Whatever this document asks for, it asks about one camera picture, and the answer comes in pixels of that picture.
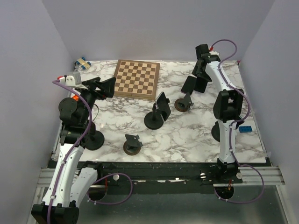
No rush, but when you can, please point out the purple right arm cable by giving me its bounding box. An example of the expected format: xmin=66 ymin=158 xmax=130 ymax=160
xmin=210 ymin=39 xmax=266 ymax=203

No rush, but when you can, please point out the wooden chessboard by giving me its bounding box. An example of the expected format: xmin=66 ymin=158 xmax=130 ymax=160
xmin=114 ymin=59 xmax=160 ymax=100

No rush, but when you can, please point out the brown-base phone stand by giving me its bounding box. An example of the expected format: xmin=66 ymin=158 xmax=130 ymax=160
xmin=123 ymin=134 xmax=143 ymax=156
xmin=174 ymin=93 xmax=194 ymax=112

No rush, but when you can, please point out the black left round-base stand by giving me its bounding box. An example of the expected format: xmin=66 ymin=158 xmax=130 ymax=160
xmin=86 ymin=131 xmax=105 ymax=151

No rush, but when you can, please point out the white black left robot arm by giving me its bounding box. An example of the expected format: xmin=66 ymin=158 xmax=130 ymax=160
xmin=31 ymin=76 xmax=116 ymax=224

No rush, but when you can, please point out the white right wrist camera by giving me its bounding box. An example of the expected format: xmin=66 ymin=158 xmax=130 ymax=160
xmin=209 ymin=46 xmax=220 ymax=56

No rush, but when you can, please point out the blue toy brick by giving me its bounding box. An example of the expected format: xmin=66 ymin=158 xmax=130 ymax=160
xmin=239 ymin=126 xmax=253 ymax=133

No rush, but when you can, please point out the blue wheeled wooden toy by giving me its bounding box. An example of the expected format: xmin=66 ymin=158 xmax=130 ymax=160
xmin=75 ymin=57 xmax=92 ymax=70

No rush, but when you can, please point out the blue-edged black phone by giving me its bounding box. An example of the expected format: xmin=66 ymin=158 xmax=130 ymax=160
xmin=194 ymin=76 xmax=208 ymax=93

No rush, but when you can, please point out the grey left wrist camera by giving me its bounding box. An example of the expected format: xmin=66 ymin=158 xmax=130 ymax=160
xmin=57 ymin=71 xmax=82 ymax=87

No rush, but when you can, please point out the black tall round-base phone stand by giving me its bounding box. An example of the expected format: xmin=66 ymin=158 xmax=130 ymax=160
xmin=144 ymin=103 xmax=164 ymax=130

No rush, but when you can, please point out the black right round-base stand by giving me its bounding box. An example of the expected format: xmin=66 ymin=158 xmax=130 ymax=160
xmin=211 ymin=121 xmax=220 ymax=142

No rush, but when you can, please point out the brown-base far phone stand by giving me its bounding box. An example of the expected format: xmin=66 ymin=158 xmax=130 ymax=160
xmin=174 ymin=93 xmax=194 ymax=112

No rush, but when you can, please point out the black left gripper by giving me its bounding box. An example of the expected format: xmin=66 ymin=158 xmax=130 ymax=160
xmin=75 ymin=76 xmax=115 ymax=125

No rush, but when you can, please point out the aluminium frame rail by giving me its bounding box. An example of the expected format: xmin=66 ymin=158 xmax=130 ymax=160
xmin=37 ymin=168 xmax=55 ymax=188

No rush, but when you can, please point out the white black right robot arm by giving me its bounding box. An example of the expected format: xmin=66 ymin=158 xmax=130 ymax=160
xmin=192 ymin=44 xmax=244 ymax=183

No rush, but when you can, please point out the orange plastic piece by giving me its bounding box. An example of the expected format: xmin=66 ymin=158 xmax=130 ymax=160
xmin=72 ymin=95 xmax=79 ymax=101

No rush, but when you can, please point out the black phone with purple edge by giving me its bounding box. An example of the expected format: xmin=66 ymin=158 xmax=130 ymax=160
xmin=181 ymin=76 xmax=197 ymax=95

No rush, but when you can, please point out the brown-base near phone stand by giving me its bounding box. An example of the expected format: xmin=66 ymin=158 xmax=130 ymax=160
xmin=123 ymin=134 xmax=143 ymax=156

